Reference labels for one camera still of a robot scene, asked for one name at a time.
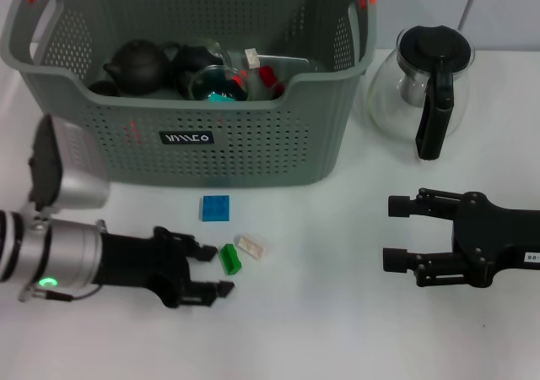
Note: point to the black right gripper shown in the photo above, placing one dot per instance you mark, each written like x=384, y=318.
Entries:
x=489, y=240

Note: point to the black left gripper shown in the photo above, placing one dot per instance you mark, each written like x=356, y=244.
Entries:
x=139, y=262

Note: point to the small green toy brick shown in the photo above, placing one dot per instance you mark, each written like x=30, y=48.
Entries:
x=230, y=259

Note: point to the clear whitish toy brick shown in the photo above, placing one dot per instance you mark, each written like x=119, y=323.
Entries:
x=253, y=246

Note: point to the blue square toy brick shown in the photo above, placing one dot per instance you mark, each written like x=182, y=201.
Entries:
x=215, y=207

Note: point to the teal square toy brick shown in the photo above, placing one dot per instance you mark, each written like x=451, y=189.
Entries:
x=221, y=98

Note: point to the dark red toy brick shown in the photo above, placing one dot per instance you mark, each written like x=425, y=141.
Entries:
x=266, y=76

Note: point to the white two-stud toy brick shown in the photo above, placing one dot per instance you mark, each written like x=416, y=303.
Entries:
x=252, y=58

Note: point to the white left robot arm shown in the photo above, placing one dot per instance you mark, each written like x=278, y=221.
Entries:
x=63, y=253

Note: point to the grey perforated plastic storage bin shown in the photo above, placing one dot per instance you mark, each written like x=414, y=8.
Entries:
x=253, y=152

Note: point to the glass coffee pot black lid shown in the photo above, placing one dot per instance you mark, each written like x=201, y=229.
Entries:
x=434, y=50

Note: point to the black clay teapot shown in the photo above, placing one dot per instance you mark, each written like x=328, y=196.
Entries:
x=137, y=67

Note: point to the left wrist camera housing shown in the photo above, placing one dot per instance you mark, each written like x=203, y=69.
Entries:
x=76, y=164

